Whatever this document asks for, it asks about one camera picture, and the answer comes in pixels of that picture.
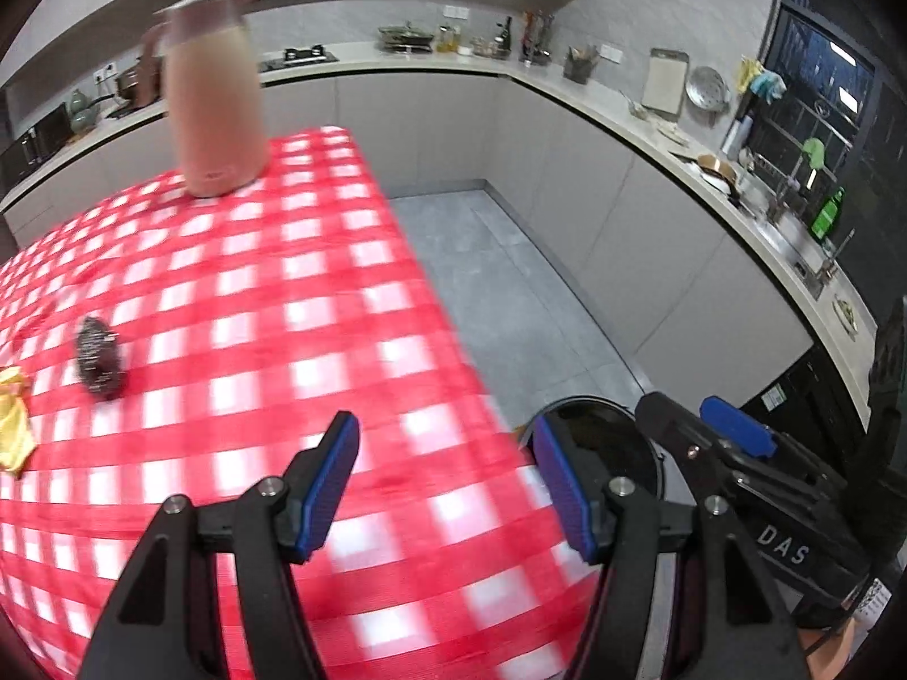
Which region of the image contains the yellow cloth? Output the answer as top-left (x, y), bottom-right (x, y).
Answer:
top-left (0, 367), bottom-right (39, 477)

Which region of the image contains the steel wool scrubber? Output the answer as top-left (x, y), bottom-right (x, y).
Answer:
top-left (75, 316), bottom-right (125, 401)

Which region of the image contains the dark cooking pot with lid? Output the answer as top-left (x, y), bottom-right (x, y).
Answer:
top-left (115, 62), bottom-right (162, 109)

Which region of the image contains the dark bottle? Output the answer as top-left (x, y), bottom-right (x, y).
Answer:
top-left (492, 15), bottom-right (512, 60)

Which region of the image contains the gas stove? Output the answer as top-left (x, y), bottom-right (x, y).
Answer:
top-left (258, 45), bottom-right (338, 72)

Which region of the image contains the utensil holder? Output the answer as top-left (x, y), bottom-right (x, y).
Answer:
top-left (563, 45), bottom-right (601, 84)

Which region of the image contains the round metal strainer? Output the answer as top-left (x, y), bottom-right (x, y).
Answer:
top-left (686, 66), bottom-right (730, 114)

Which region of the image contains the metal sink faucet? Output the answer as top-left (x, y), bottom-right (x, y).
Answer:
top-left (762, 154), bottom-right (807, 224)

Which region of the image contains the white cutting board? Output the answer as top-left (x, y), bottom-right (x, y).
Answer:
top-left (641, 48), bottom-right (690, 120)

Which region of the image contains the green dish soap bottle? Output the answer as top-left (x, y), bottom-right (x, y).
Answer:
top-left (810, 186), bottom-right (846, 243)

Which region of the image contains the green ceramic vase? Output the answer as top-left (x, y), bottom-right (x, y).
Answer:
top-left (67, 89), bottom-right (99, 135)

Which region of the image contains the black microwave oven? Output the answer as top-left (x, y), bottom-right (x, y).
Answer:
top-left (2, 103), bottom-right (74, 190)

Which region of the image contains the red white checkered tablecloth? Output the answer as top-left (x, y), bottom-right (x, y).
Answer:
top-left (2, 126), bottom-right (595, 678)

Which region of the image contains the black trash bucket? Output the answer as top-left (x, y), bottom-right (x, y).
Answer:
top-left (515, 394), bottom-right (664, 499)

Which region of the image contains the metal dish rack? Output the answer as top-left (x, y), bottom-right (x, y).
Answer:
top-left (378, 23), bottom-right (435, 54)

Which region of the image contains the pink thermos jug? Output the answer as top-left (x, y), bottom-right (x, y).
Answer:
top-left (138, 0), bottom-right (269, 198)

